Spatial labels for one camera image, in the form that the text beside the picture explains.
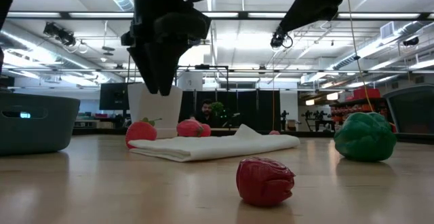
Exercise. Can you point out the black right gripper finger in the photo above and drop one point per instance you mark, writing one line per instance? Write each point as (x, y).
(301, 15)

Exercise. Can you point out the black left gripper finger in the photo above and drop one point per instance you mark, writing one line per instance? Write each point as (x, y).
(171, 64)
(146, 68)

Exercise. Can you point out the cactus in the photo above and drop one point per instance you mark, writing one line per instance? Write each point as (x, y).
(159, 112)

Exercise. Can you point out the large pink-red toy fruit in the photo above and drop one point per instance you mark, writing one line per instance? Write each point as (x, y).
(189, 128)

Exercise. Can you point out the red toy strawberry green stem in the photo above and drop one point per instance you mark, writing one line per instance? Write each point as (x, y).
(206, 130)
(140, 134)

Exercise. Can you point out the small pink toy fruit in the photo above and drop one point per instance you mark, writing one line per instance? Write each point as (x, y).
(274, 132)

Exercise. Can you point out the teal plastic tupperware container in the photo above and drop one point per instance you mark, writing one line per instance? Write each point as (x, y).
(40, 132)

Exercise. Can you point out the black computer monitor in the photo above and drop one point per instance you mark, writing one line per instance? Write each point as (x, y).
(113, 96)

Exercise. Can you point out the person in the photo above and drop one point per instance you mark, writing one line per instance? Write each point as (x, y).
(205, 112)

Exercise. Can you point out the linear pendant ceiling light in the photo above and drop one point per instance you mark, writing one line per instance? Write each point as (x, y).
(101, 15)

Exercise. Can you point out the small green plant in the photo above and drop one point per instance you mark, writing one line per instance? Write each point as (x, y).
(217, 108)

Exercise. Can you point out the white folded cloth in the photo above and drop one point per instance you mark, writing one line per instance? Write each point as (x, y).
(210, 147)

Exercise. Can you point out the black partition panel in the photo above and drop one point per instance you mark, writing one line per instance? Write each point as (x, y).
(251, 110)

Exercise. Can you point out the red storage bin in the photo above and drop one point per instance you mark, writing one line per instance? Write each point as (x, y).
(366, 93)

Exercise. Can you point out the green toy bell pepper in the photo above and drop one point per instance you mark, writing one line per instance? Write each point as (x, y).
(364, 137)

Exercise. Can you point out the grey mesh office chair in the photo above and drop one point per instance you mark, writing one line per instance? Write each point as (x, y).
(412, 112)

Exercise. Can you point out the red toy cherry with stem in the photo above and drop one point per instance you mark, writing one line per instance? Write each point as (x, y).
(264, 181)

